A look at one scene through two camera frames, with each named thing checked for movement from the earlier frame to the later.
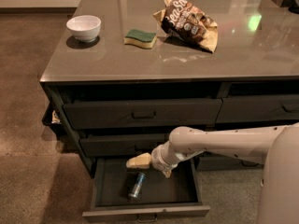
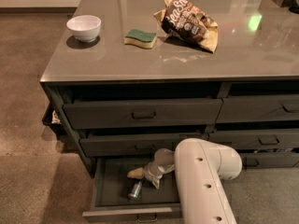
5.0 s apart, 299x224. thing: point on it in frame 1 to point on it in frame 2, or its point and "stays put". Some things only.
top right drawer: x=259 y=108 stays put
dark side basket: x=52 y=117 stays put
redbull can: x=137 y=186 stays put
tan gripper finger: x=167 y=173 to x=156 y=183
